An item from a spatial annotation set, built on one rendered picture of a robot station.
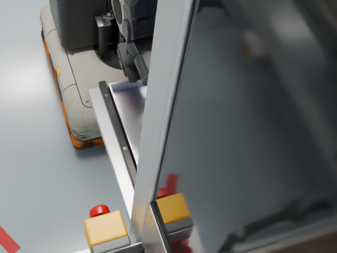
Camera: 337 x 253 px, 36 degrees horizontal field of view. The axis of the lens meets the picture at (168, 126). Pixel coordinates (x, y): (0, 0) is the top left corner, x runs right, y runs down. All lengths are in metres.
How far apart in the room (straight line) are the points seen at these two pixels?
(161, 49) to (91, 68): 1.58
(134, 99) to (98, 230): 0.43
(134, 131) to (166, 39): 0.74
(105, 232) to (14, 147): 1.33
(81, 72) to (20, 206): 0.58
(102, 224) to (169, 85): 0.49
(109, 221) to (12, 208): 1.19
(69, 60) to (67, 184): 0.51
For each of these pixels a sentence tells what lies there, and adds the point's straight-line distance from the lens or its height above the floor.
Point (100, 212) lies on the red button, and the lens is 1.01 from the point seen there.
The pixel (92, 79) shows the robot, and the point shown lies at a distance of 2.08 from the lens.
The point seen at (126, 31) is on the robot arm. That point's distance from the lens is 1.08.
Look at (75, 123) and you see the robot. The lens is 2.00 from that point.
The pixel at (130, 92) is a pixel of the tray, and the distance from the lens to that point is 1.31.
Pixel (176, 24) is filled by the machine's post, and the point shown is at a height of 1.60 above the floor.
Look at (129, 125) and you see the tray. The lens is 1.25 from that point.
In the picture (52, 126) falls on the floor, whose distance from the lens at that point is 2.29.
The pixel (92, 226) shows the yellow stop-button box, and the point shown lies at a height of 1.03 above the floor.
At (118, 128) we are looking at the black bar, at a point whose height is 0.90.
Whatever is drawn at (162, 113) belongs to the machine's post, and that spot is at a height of 1.46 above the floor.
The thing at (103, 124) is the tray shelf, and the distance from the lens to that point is 1.26.
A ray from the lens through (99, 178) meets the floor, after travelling 2.16.
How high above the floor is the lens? 1.95
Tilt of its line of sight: 58 degrees down
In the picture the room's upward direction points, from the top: 12 degrees clockwise
